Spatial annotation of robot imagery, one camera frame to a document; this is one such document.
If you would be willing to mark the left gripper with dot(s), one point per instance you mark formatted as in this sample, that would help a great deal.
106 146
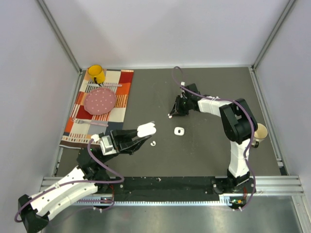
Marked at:
121 139

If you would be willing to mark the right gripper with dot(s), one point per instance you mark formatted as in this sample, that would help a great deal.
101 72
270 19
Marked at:
177 108

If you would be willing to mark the white charging case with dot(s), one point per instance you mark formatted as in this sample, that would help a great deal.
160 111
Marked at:
179 131
146 130

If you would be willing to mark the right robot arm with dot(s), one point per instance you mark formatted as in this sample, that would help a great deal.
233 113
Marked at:
238 123

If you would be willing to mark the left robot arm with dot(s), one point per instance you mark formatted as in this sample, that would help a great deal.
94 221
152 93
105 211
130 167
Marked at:
88 177

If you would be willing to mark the patchwork orange placemat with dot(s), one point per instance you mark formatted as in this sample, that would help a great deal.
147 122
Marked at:
78 135

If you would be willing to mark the pink polka dot plate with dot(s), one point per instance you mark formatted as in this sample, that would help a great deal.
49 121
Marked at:
100 101

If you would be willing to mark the yellow mug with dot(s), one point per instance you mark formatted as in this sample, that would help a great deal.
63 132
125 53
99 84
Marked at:
96 72

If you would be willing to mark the cream dotted mug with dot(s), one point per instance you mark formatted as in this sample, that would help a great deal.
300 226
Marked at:
259 135

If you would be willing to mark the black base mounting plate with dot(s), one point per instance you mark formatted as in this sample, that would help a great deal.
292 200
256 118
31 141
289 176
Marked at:
162 189

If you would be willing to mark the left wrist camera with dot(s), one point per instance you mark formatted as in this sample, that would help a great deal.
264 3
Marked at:
105 143

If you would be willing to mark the white cable duct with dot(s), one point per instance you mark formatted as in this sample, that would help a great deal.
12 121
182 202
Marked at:
99 201

